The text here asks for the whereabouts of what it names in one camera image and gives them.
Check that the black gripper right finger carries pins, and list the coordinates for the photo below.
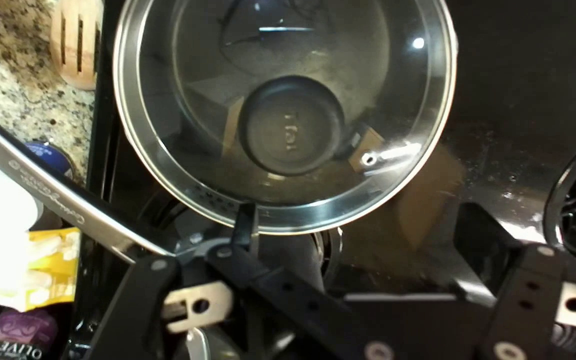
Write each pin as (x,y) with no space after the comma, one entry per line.
(533,285)

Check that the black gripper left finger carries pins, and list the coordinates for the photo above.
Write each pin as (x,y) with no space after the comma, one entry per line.
(264,310)

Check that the glass lid with black knob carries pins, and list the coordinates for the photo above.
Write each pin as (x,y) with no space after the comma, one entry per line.
(311,110)

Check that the slotted wooden spoon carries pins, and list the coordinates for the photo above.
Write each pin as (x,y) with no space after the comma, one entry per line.
(74,40)

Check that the grey stockpot with lid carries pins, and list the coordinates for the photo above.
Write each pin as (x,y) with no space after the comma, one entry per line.
(22,167)

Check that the olive oil bottle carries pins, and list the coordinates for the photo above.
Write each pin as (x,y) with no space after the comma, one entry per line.
(27,334)

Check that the black electric stove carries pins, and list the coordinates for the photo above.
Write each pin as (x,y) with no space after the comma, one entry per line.
(400,285)

